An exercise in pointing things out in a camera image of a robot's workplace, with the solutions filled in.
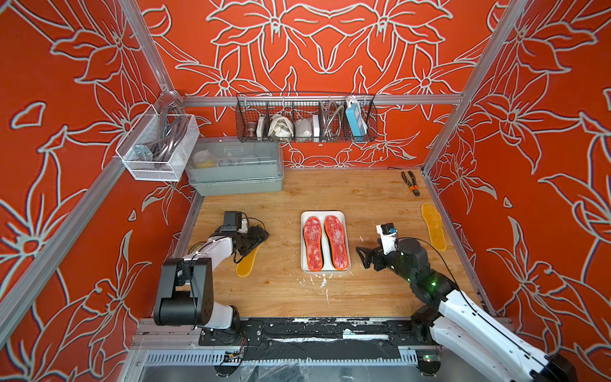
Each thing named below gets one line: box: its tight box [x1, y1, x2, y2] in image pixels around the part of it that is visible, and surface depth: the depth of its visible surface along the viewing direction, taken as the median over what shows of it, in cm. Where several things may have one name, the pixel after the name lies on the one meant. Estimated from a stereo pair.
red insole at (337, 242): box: [324, 214, 350, 271], surface depth 92 cm
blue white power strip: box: [345, 96, 368, 138], surface depth 89 cm
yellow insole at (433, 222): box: [420, 202, 448, 252], surface depth 100 cm
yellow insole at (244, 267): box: [235, 241, 263, 278], surface depth 89 cm
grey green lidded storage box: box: [186, 136, 285, 196], surface depth 102 cm
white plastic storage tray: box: [300, 210, 351, 274], surface depth 93 cm
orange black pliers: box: [400, 170, 421, 197], surface depth 116 cm
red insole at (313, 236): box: [303, 216, 324, 272], surface depth 92 cm
